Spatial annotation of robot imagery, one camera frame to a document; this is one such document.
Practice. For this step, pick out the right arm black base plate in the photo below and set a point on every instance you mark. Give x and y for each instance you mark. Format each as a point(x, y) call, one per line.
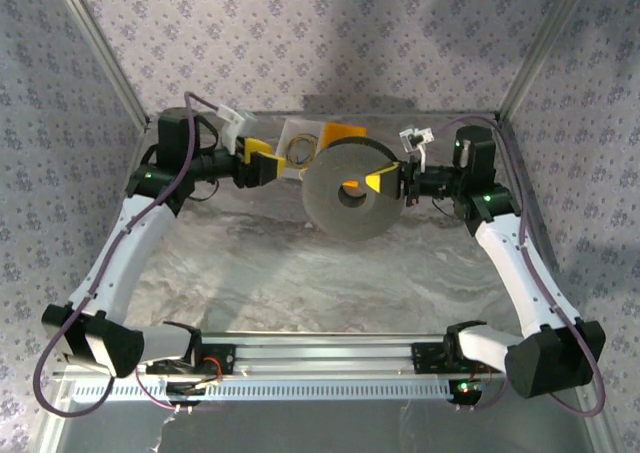
point(425, 355)

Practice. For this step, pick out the white plastic bin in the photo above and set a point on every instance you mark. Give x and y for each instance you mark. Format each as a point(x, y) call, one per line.
point(287, 132)

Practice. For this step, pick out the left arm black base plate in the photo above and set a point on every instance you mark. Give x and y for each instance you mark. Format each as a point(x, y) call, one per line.
point(222, 355)

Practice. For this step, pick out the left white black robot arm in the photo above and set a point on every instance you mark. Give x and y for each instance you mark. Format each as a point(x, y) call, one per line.
point(130, 253)

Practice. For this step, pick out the yellow plastic bin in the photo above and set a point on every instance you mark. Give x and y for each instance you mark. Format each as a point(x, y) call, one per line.
point(340, 132)

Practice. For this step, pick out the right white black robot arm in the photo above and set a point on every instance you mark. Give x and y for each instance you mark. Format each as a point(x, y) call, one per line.
point(520, 273)

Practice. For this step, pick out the aluminium frame post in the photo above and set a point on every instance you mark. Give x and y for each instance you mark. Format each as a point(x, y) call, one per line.
point(105, 53)
point(545, 38)

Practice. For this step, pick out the aluminium side rail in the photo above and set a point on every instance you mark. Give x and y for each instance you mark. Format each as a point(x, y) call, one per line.
point(107, 253)
point(537, 233)

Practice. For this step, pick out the aluminium mounting rail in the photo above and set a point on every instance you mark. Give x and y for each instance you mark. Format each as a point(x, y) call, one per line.
point(325, 353)

